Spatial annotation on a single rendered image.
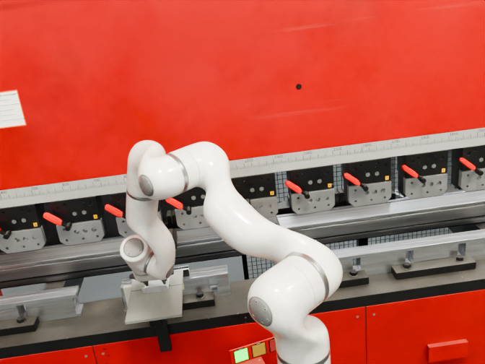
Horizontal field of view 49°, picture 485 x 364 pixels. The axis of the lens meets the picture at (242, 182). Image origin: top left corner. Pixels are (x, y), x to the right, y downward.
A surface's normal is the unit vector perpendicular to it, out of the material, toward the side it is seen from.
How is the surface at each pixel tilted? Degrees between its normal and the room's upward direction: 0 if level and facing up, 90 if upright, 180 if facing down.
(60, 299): 90
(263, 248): 107
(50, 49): 90
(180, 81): 90
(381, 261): 90
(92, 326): 0
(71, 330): 0
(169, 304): 0
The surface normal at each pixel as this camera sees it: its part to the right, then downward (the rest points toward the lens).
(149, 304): -0.11, -0.92
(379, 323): 0.09, 0.37
